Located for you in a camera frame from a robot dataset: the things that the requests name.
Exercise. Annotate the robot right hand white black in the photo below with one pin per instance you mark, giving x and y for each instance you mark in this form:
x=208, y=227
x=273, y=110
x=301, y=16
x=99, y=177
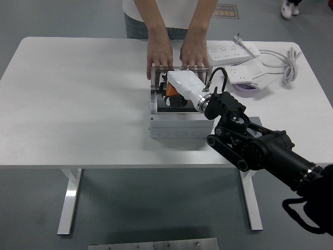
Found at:
x=184, y=83

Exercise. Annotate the person's left hand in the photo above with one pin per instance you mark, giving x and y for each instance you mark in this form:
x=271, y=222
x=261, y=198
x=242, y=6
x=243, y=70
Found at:
x=193, y=53

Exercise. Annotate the person's right hand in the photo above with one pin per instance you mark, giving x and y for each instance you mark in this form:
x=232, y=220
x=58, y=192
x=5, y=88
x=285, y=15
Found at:
x=160, y=52

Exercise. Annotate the orange cylindrical battery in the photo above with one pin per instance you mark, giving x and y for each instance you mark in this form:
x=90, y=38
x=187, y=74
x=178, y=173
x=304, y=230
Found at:
x=171, y=91

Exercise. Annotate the transparent hinged box lid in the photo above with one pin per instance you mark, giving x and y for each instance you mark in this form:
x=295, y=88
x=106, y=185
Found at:
x=156, y=78

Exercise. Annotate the grey plastic enclosure box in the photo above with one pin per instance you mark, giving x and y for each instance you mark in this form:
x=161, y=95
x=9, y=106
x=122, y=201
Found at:
x=179, y=127

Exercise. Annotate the person's left forearm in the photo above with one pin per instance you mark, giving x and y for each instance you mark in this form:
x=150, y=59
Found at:
x=200, y=20

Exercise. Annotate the person's right forearm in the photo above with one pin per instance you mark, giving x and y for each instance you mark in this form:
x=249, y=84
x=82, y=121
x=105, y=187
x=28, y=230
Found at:
x=152, y=18

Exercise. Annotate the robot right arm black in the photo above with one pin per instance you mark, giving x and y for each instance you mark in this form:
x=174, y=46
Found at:
x=260, y=151

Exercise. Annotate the grey block battery holder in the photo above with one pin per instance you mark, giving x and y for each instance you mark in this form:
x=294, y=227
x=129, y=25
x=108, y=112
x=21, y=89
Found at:
x=256, y=121

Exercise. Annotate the white power strip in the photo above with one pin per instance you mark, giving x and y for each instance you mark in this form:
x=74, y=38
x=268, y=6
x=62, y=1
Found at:
x=223, y=54

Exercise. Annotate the person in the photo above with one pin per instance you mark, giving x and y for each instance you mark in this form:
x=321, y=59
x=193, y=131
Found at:
x=177, y=13

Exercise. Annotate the brown floor sign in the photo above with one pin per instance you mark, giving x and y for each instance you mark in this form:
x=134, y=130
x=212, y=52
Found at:
x=229, y=13

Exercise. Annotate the purple round dish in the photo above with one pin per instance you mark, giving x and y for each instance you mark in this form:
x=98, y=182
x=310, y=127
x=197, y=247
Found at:
x=245, y=89

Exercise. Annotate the white shoe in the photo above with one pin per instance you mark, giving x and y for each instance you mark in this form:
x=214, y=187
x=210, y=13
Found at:
x=295, y=7
x=286, y=9

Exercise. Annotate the white table leg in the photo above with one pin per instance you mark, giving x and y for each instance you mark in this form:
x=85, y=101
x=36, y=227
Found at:
x=252, y=203
x=70, y=198

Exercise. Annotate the grey metal plate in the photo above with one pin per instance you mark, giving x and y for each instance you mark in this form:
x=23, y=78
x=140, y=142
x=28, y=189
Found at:
x=153, y=245

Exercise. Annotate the white wall socket panel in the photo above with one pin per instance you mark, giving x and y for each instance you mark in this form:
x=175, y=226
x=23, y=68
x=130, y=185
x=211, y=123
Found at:
x=239, y=74

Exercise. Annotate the white switch panel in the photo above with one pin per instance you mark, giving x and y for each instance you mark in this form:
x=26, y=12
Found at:
x=256, y=68
x=265, y=79

